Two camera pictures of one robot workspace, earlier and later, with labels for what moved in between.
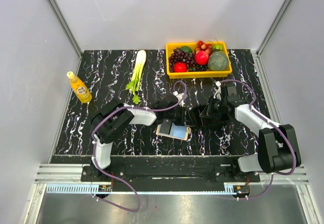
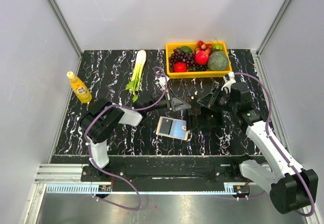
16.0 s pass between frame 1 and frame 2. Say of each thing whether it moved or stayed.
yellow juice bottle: stayed
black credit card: stayed
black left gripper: moved
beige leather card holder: stayed
